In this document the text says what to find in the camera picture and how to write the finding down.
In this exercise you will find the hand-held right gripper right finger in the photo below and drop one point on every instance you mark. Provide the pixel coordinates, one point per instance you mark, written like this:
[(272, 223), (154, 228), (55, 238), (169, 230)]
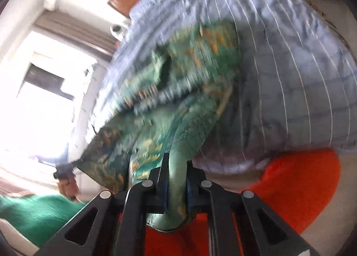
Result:
[(195, 189)]

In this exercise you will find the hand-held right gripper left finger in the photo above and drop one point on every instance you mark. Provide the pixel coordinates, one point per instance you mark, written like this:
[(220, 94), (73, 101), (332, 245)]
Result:
[(159, 189)]

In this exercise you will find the orange fuzzy blanket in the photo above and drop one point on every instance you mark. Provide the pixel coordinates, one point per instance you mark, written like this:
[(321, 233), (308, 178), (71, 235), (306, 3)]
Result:
[(292, 189)]

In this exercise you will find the white desk fan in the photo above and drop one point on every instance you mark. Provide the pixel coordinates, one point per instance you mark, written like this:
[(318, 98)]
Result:
[(117, 30)]

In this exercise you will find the blue checked duvet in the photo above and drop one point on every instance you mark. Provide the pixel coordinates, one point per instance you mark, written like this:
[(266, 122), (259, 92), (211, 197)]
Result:
[(279, 77)]

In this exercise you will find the grey curtain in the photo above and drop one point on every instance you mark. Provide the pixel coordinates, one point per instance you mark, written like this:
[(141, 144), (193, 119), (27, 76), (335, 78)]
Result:
[(72, 31)]

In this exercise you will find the green printed jacket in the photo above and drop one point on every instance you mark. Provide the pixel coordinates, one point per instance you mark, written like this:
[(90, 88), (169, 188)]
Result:
[(173, 100)]

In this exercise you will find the window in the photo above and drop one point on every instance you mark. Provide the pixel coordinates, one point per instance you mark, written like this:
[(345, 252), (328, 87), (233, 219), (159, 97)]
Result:
[(41, 105)]

